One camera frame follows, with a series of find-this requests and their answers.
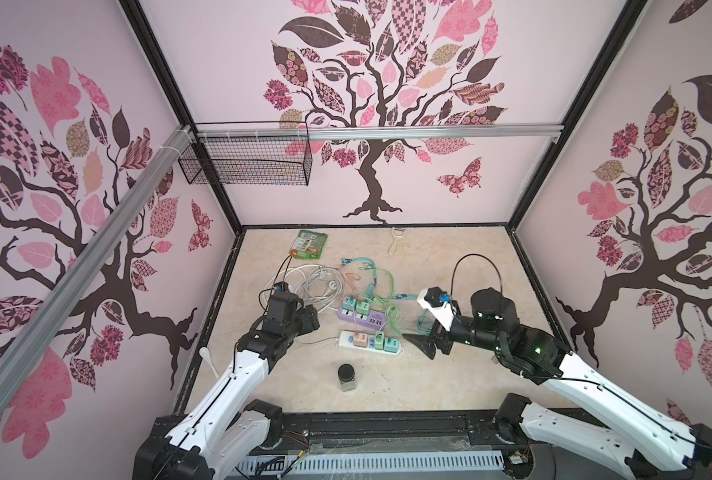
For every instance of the black wire basket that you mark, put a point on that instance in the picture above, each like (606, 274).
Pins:
(249, 153)

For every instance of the left aluminium rail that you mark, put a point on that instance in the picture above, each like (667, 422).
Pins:
(19, 359)

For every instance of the purple power strip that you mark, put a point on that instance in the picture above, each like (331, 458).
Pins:
(374, 320)

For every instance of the green snack packet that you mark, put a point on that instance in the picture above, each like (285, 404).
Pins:
(308, 245)

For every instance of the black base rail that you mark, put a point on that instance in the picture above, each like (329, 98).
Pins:
(478, 427)

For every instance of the beige vegetable peeler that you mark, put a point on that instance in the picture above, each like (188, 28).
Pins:
(397, 233)

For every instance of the rear aluminium rail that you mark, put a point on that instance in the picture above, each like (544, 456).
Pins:
(380, 132)

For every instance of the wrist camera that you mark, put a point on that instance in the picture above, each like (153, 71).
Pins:
(280, 287)
(439, 303)

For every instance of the dark teal charger plug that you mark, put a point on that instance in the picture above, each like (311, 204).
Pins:
(391, 345)

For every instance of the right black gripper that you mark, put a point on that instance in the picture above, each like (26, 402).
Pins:
(424, 341)

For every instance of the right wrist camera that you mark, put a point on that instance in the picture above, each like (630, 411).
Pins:
(439, 303)

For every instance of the aluminium rail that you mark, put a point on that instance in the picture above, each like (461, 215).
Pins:
(380, 132)
(19, 359)

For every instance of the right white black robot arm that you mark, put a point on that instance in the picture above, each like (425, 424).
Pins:
(628, 437)

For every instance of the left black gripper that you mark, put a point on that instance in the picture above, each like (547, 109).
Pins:
(308, 319)

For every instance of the white slotted cable duct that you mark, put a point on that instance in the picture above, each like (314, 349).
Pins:
(329, 465)

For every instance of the light green charger plug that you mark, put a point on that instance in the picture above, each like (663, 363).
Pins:
(363, 307)
(379, 340)

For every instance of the black lid glass jar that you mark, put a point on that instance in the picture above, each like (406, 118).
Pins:
(346, 377)

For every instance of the pink charger plug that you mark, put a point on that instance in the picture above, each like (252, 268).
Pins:
(360, 340)

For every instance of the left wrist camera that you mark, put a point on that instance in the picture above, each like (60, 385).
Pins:
(280, 287)

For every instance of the white blue power strip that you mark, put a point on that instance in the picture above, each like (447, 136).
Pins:
(345, 341)

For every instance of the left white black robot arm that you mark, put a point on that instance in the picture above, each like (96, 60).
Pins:
(224, 427)

